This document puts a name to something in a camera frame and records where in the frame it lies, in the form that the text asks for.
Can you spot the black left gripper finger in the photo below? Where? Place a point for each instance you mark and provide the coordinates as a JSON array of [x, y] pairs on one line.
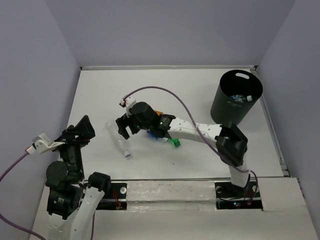
[[72, 134], [85, 126]]

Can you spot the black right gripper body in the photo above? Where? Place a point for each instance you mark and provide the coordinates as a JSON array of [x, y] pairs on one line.
[[136, 124]]

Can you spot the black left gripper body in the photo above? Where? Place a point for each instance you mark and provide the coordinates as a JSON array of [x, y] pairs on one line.
[[73, 151]]

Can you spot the clear bottle blue white cap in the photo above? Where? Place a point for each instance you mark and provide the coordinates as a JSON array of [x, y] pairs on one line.
[[118, 140]]

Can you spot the clear bottle white green label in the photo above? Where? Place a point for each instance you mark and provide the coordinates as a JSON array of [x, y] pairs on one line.
[[242, 98]]

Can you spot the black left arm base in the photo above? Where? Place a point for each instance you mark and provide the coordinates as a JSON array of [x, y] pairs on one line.
[[116, 198]]

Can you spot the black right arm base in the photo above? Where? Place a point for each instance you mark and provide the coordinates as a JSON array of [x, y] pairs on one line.
[[231, 197]]

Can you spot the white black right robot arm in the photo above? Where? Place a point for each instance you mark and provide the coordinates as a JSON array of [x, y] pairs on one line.
[[227, 140]]

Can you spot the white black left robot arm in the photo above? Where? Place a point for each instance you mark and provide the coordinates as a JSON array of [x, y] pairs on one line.
[[71, 205]]

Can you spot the black round bin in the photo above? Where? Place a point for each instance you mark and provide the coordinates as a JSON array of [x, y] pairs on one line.
[[237, 92]]

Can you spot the orange plastic bottle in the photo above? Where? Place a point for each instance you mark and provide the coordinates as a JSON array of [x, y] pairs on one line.
[[159, 113]]

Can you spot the clear bottle blue label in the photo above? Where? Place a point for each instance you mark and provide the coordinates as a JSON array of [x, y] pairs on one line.
[[156, 138]]

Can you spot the green plastic bottle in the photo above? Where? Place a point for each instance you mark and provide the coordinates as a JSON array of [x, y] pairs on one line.
[[174, 141]]

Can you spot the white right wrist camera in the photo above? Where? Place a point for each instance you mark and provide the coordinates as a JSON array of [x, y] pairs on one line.
[[127, 104]]

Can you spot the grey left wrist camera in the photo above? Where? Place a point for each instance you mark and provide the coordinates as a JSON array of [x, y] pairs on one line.
[[41, 144]]

